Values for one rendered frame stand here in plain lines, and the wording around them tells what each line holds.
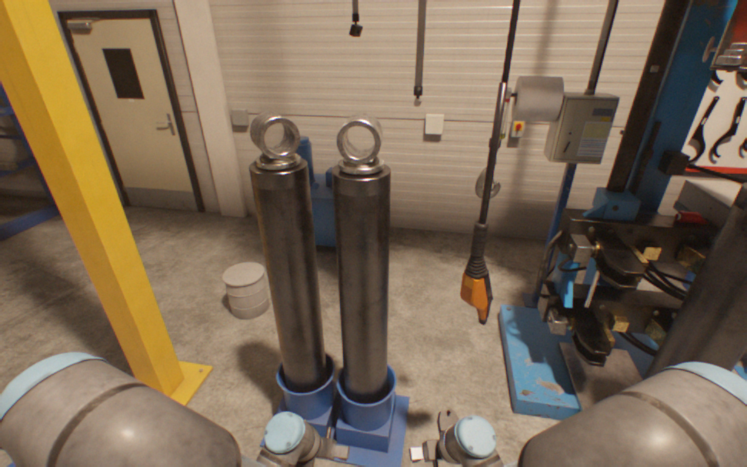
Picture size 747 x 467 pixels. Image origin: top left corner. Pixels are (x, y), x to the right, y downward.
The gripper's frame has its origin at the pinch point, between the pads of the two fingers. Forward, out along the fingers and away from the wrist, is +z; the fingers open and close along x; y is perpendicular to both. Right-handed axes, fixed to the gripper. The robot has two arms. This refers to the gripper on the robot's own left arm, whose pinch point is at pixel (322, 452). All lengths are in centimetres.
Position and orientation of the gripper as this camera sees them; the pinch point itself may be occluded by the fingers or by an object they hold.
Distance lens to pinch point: 131.7
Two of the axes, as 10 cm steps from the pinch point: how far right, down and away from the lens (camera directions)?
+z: 1.8, 6.2, 7.6
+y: 1.2, -7.8, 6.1
